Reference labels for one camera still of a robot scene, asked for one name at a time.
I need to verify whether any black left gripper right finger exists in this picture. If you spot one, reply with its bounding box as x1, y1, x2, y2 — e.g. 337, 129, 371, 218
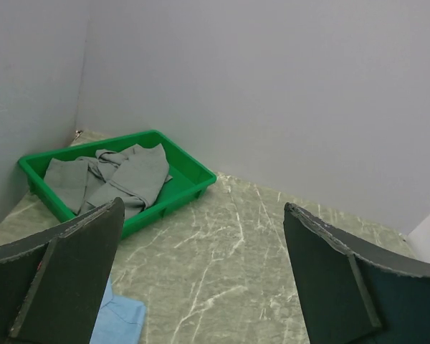
284, 203, 430, 343

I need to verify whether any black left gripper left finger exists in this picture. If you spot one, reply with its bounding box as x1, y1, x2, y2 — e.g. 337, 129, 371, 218
0, 198, 125, 343

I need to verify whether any grey long sleeve shirt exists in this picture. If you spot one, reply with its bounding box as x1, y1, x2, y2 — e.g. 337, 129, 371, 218
44, 144, 171, 219

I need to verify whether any folded light blue shirt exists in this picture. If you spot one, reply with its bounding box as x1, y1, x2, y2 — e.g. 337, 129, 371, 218
90, 277, 147, 344

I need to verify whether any green plastic tray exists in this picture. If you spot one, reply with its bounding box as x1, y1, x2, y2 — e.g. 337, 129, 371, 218
18, 130, 216, 238

